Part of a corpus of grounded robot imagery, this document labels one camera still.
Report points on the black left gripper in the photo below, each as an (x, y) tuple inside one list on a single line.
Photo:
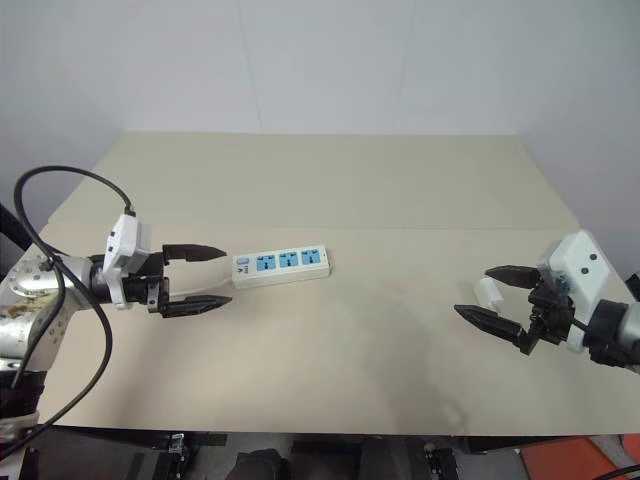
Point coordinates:
[(145, 290)]

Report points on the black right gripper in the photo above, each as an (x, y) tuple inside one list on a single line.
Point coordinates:
[(550, 312)]

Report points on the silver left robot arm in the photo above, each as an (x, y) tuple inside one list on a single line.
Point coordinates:
[(35, 285)]

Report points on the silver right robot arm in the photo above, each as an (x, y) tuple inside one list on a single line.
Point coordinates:
[(627, 325)]

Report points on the white plug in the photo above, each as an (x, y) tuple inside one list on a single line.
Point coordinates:
[(488, 291)]

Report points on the white power strip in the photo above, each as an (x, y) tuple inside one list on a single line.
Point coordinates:
[(280, 267)]

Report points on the orange floor object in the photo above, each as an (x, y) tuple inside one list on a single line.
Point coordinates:
[(565, 460)]

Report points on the dark rounded shape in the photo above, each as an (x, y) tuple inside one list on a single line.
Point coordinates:
[(262, 464)]

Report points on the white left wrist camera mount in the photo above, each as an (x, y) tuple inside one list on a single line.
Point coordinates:
[(122, 245)]

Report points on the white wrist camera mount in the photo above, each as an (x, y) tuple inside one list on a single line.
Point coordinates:
[(580, 260), (122, 245)]

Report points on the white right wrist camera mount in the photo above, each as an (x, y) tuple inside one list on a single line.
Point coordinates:
[(580, 260)]

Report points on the black table frame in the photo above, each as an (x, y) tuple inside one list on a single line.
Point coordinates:
[(125, 452)]

